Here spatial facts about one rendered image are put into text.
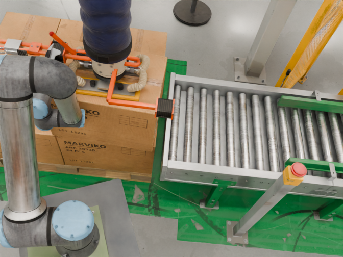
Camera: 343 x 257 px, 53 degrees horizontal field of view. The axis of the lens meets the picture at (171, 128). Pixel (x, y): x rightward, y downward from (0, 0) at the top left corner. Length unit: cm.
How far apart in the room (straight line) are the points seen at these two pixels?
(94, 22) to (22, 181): 67
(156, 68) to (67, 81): 83
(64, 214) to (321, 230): 194
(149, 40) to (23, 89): 161
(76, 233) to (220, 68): 231
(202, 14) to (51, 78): 277
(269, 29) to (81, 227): 213
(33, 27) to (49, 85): 166
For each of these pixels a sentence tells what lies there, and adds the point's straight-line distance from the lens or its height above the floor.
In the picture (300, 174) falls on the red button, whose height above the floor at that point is 104.
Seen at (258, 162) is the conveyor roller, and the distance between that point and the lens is 217.
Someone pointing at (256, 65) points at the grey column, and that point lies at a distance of 319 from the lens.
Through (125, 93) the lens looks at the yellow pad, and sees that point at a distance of 176.
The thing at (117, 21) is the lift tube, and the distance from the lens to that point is 148.
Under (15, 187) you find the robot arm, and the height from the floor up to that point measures 119.
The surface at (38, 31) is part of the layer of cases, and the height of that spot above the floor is 54.
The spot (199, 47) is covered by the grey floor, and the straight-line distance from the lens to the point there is 342.
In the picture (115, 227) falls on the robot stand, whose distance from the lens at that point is 168.
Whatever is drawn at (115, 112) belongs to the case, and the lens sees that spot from 178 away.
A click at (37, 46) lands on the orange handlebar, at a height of 109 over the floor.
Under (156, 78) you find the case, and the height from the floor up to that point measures 94.
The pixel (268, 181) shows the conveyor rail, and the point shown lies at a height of 55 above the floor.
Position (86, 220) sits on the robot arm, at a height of 105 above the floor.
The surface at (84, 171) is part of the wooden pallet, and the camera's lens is 260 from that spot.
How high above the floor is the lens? 237
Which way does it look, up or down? 58 degrees down
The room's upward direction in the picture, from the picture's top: 12 degrees clockwise
